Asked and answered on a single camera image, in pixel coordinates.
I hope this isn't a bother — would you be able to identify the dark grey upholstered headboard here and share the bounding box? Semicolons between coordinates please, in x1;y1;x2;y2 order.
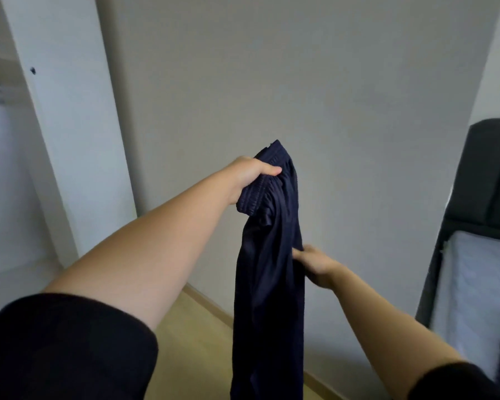
444;118;500;244

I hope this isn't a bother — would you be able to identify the person's right hand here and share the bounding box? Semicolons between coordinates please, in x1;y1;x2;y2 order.
292;244;346;291

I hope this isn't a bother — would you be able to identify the navy track trousers white piping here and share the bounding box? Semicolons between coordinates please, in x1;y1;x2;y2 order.
230;139;307;400

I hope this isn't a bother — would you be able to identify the person's left hand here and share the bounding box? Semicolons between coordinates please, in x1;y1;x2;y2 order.
223;156;283;207

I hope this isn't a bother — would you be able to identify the person's left forearm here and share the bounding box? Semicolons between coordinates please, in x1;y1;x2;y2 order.
43;166;243;332

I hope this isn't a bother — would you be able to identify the grey quilted bed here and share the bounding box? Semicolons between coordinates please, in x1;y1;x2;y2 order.
415;229;500;400

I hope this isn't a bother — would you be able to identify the person's right forearm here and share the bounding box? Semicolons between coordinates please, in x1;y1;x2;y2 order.
329;264;466;400

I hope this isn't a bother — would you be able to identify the white wardrobe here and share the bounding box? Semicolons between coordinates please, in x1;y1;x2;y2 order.
0;0;139;323

